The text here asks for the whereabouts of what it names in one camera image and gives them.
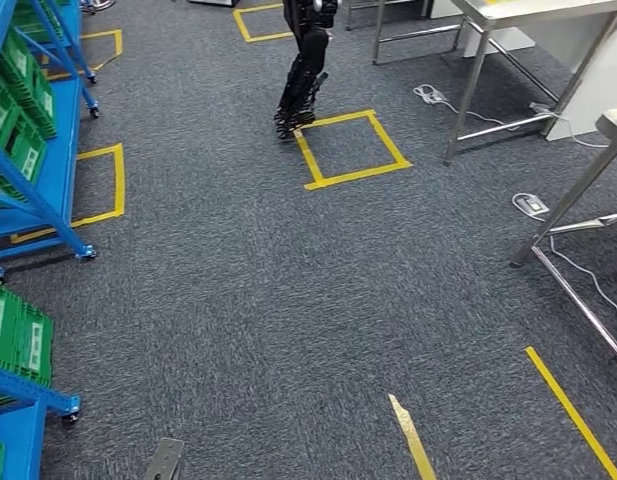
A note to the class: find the stainless steel workbench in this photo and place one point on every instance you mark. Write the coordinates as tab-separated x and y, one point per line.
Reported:
578	185
513	10

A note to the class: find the blue metal shelf rack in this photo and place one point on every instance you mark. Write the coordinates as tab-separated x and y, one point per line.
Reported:
18	437

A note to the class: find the torn yellow floor tape square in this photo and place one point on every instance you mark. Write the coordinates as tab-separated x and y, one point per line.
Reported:
413	440

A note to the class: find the white power plug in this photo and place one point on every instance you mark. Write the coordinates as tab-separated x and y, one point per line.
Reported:
532	204

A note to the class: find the blue storage rack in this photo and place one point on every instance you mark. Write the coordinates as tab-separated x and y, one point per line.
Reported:
70	63
58	166

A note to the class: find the chrome stool base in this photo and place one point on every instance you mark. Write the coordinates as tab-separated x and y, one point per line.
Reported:
99	4

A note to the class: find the white partition board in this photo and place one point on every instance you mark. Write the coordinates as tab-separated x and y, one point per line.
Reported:
598	86

